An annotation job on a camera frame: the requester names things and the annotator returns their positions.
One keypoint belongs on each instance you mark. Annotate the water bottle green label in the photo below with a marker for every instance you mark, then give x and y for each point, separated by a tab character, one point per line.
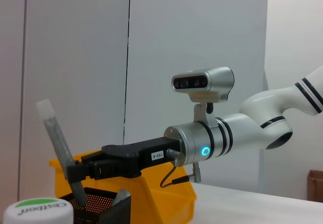
38	212

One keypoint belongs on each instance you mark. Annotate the grey marker pen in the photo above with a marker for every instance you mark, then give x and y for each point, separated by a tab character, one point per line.
54	130

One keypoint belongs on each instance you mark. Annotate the yellow plastic bin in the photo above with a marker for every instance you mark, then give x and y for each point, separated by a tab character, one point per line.
166	198

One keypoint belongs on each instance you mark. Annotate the green utility knife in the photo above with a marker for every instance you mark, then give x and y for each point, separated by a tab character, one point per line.
121	197

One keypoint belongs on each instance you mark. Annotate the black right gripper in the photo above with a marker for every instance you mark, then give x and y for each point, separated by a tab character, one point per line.
141	156

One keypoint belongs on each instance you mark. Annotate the brown cardboard box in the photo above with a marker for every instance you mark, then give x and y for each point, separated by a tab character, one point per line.
316	186

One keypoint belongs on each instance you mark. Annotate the black mesh pen holder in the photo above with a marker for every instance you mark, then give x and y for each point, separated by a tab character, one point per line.
111	214

